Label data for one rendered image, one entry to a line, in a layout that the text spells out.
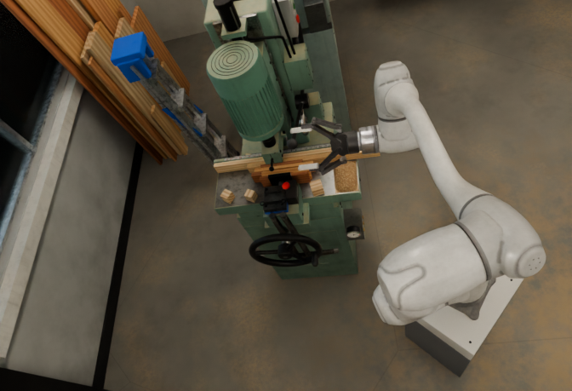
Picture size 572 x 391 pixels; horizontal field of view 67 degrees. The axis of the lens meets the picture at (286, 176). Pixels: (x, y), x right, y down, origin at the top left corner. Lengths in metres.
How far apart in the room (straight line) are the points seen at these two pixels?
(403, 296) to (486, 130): 2.17
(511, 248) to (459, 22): 2.89
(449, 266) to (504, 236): 0.12
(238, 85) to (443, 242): 0.74
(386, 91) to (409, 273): 0.59
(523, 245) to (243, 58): 0.90
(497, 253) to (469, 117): 2.17
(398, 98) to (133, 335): 2.14
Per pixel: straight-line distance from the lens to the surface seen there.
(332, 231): 1.97
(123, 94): 2.88
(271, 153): 1.65
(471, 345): 1.70
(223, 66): 1.36
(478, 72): 3.31
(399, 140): 1.38
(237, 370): 2.53
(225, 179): 1.86
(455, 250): 0.91
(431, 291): 0.91
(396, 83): 1.30
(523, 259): 0.93
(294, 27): 1.63
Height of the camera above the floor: 2.35
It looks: 55 degrees down
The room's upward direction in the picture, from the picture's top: 24 degrees counter-clockwise
